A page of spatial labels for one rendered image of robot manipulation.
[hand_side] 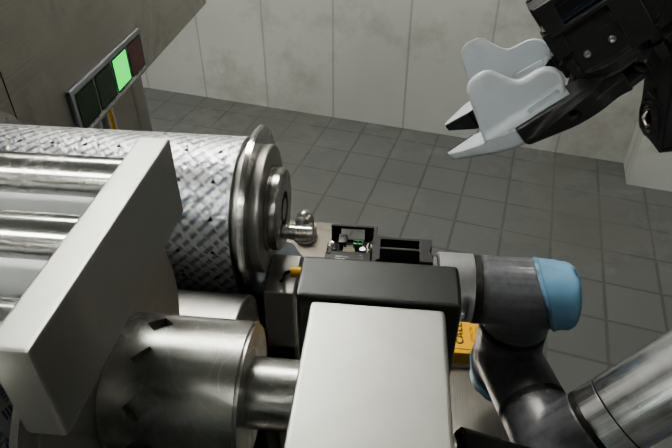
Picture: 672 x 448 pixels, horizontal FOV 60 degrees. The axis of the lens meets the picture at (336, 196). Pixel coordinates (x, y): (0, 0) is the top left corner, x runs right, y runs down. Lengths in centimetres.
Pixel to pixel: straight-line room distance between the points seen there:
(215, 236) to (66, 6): 49
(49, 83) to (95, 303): 67
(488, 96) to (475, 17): 253
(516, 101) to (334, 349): 28
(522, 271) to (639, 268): 196
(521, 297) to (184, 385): 44
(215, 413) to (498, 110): 27
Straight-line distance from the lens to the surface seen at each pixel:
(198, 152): 50
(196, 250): 49
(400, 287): 18
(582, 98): 40
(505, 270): 64
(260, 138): 51
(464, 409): 82
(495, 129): 42
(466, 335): 87
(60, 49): 87
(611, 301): 240
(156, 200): 22
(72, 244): 18
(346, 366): 16
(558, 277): 65
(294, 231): 51
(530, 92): 41
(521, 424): 66
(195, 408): 26
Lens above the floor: 157
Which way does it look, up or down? 36 degrees down
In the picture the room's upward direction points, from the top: straight up
